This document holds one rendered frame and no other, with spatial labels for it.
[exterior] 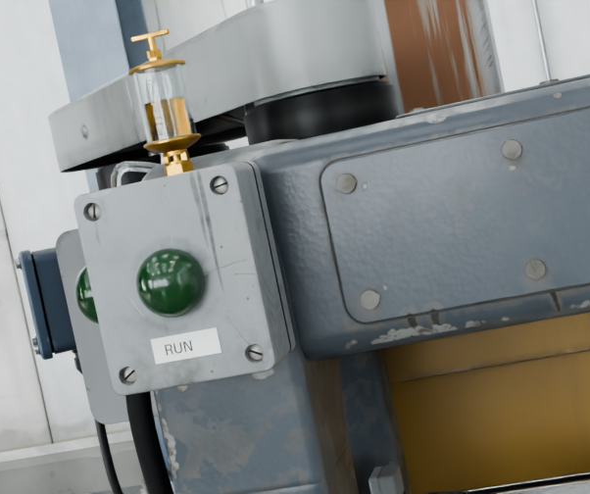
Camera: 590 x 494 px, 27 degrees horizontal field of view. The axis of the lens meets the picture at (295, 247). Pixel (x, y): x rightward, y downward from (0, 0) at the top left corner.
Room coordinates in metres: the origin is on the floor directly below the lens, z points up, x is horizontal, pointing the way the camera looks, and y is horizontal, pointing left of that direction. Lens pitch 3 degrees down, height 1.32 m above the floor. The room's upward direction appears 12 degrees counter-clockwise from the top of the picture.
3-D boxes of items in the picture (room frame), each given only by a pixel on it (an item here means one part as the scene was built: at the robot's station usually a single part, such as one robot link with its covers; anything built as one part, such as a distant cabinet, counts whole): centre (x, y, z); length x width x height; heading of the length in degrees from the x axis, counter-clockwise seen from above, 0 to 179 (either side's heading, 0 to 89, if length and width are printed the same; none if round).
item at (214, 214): (0.55, 0.05, 1.29); 0.08 x 0.05 x 0.09; 78
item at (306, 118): (0.72, -0.03, 1.35); 0.09 x 0.09 x 0.03
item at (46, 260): (1.06, 0.20, 1.25); 0.10 x 0.08 x 0.12; 13
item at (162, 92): (0.61, 0.05, 1.37); 0.03 x 0.02 x 0.03; 78
